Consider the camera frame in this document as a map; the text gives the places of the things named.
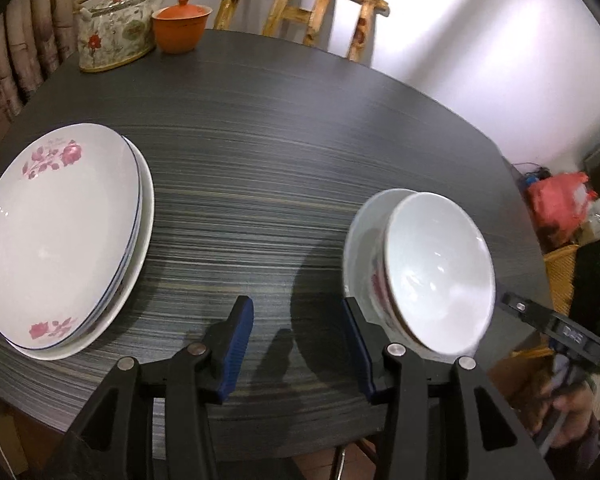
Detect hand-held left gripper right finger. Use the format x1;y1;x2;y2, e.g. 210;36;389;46
342;296;556;480

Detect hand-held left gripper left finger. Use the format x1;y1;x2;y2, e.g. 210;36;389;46
45;295;255;480

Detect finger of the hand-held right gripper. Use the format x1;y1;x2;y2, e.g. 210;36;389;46
499;292;565;335

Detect small floral bowl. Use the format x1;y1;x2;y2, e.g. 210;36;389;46
377;192;496;361

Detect white plate with blue rim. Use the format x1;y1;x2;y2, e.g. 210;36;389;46
77;135;147;348

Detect plain white plate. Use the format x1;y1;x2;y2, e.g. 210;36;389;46
5;142;156;362

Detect white plate with pink roses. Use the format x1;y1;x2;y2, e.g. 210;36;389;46
0;123;141;351

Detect person's right hand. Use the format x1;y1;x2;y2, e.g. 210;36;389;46
532;385;600;455

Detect wicker basket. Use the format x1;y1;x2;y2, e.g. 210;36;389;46
542;242;581;317

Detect red plastic bag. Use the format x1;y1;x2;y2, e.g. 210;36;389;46
525;171;599;237

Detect orange lidded cup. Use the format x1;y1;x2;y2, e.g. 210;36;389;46
151;0;214;55

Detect floral ceramic teapot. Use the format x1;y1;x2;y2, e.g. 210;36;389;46
73;0;175;72

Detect wooden chair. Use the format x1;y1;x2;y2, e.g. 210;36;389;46
213;0;390;66

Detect beige curtain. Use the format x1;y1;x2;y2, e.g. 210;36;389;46
0;0;81;128

